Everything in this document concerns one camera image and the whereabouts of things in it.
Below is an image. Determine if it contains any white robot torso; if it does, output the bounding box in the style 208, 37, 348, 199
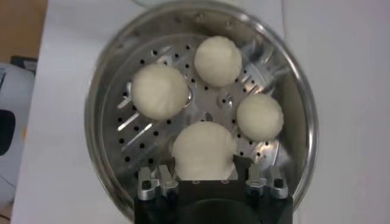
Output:
0, 56, 38, 211

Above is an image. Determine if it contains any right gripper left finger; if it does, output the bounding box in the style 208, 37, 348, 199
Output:
136, 164, 180, 201

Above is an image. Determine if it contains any steel steamer basket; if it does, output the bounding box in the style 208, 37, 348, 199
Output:
84, 0, 319, 223

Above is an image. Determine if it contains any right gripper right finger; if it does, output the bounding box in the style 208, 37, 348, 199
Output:
233, 154, 289, 200

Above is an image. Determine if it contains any white steamed baozi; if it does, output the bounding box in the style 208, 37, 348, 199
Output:
194, 35, 243, 88
236, 93, 285, 142
171, 121, 237, 181
130, 63, 190, 121

